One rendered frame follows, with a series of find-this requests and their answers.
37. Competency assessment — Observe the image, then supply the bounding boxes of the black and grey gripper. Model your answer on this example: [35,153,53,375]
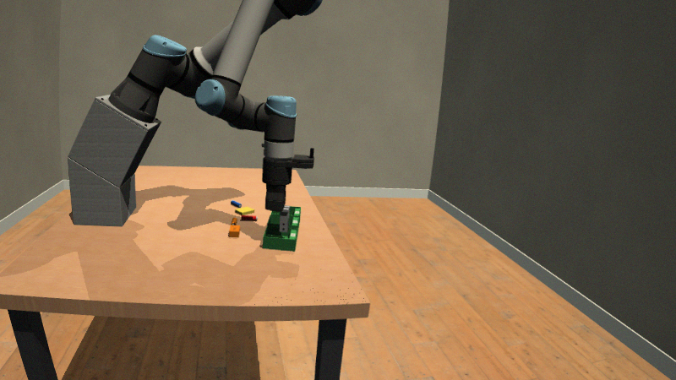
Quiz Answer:
[262,141,314,233]

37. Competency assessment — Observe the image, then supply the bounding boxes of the green tray with three compartments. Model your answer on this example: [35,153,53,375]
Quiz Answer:
[263,206,301,252]

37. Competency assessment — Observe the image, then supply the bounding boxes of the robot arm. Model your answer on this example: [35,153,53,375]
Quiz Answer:
[109,0,322,143]

